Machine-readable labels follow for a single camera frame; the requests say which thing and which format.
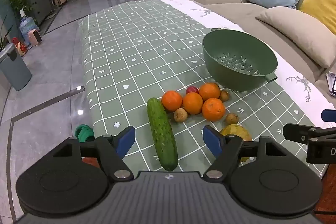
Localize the yellow-green mango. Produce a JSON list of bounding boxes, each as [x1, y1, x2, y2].
[[219, 124, 253, 163]]

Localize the beige sofa cushion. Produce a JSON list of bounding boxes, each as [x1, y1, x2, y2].
[[256, 6, 336, 69]]

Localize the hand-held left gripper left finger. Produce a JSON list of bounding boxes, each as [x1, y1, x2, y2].
[[52, 126, 136, 180]]

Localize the green cucumber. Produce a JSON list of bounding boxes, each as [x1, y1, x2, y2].
[[146, 97, 179, 172]]

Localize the grey trash bin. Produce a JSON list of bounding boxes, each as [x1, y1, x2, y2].
[[0, 43, 33, 92]]

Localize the beige sofa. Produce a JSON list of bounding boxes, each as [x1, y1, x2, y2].
[[179, 0, 336, 99]]

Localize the grey drawer cabinet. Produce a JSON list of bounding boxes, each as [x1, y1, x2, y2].
[[25, 0, 53, 26]]

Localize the red gift box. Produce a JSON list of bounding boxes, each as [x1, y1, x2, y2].
[[12, 37, 28, 57]]

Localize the green checked tablecloth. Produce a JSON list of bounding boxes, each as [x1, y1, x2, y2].
[[78, 0, 336, 179]]

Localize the orange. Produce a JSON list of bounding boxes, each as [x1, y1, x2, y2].
[[202, 98, 226, 122], [161, 91, 183, 112], [198, 83, 221, 101], [183, 92, 204, 115]]

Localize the long-leaf potted plant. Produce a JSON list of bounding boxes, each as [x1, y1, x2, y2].
[[0, 13, 11, 49]]

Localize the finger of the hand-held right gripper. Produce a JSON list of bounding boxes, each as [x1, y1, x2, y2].
[[283, 123, 324, 144], [321, 109, 336, 123]]

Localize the pink space heater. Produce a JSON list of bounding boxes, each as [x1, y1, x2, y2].
[[27, 29, 43, 46]]

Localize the yellow pillow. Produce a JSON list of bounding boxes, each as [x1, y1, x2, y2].
[[299, 0, 336, 36]]

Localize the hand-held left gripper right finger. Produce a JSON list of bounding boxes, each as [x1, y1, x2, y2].
[[203, 125, 287, 180]]

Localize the blue water bottle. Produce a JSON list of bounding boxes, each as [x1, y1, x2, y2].
[[18, 9, 39, 47]]

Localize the green colander bowl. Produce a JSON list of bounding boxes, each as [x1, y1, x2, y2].
[[202, 29, 278, 91]]

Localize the green plastic slippers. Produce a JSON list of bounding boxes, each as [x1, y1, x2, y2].
[[75, 124, 95, 143]]

